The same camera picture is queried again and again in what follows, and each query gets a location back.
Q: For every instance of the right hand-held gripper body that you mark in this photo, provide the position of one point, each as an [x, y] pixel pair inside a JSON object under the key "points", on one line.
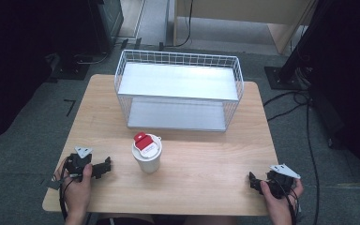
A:
{"points": [[279, 184]]}

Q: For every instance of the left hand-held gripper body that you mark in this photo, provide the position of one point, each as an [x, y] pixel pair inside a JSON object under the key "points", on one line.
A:
{"points": [[75, 164]]}

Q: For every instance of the white cup with red lid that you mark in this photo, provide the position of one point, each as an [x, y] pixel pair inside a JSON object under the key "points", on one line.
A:
{"points": [[148, 161]]}

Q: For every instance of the person's right hand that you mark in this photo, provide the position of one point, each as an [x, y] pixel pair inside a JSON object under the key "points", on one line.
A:
{"points": [[278, 207]]}

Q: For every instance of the person's left hand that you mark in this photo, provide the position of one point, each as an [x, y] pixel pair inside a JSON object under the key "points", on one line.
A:
{"points": [[76, 193]]}

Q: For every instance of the black stand foot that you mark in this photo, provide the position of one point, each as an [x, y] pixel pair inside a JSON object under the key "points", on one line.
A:
{"points": [[124, 43], [137, 42]]}

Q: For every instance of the black metal stand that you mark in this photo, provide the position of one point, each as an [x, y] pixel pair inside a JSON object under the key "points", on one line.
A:
{"points": [[296, 47]]}

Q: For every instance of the black cabinet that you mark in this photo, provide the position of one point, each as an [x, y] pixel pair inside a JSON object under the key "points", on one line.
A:
{"points": [[106, 22]]}

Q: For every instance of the light wooden desk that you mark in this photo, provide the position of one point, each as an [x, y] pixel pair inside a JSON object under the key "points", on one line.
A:
{"points": [[237, 9]]}

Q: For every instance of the black stand base plate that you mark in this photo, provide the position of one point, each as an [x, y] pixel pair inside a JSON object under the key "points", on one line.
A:
{"points": [[70, 68]]}

